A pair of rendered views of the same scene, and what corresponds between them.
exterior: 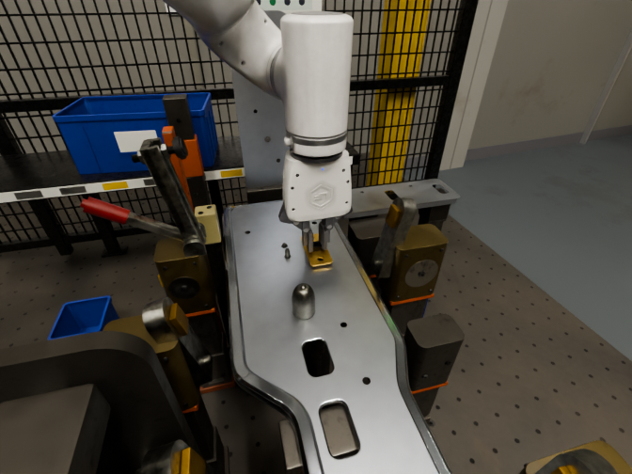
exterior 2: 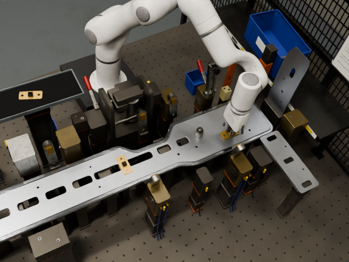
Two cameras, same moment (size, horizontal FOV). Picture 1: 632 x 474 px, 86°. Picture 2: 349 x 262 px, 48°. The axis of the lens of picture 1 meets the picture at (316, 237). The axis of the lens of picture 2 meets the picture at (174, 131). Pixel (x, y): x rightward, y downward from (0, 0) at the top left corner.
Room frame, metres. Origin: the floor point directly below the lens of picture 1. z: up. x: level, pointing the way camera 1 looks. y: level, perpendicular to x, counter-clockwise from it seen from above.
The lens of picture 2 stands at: (-0.12, -0.82, 2.36)
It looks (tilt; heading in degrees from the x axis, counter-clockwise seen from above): 55 degrees down; 68
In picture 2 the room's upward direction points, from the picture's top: 10 degrees clockwise
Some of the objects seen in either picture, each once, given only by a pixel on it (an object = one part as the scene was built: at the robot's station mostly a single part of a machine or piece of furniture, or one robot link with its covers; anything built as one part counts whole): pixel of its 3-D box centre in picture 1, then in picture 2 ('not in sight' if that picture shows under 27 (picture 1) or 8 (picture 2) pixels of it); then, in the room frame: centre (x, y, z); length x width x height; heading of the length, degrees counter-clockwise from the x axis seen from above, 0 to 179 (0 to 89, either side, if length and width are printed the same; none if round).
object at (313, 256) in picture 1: (315, 246); (230, 132); (0.46, 0.00, 1.01); 0.08 x 0.04 x 0.01; 14
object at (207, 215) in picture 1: (222, 287); (218, 114); (0.50, 0.19, 0.88); 0.04 x 0.04 x 0.37; 14
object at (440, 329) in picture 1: (424, 386); (200, 194); (0.31, -0.18, 0.84); 0.10 x 0.05 x 0.29; 104
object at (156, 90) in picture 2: not in sight; (150, 118); (0.16, 0.20, 0.91); 0.07 x 0.05 x 0.42; 104
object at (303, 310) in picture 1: (303, 302); (199, 132); (0.33, 0.02, 1.02); 0.03 x 0.03 x 0.07
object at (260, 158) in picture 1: (265, 111); (286, 82); (0.71, 0.10, 1.17); 0.12 x 0.01 x 0.34; 104
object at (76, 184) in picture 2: not in sight; (77, 202); (-0.20, -0.12, 0.84); 0.12 x 0.05 x 0.29; 104
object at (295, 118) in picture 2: not in sight; (282, 140); (0.75, -0.01, 0.88); 0.08 x 0.08 x 0.36; 14
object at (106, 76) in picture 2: not in sight; (108, 68); (0.02, 0.55, 0.89); 0.19 x 0.19 x 0.18
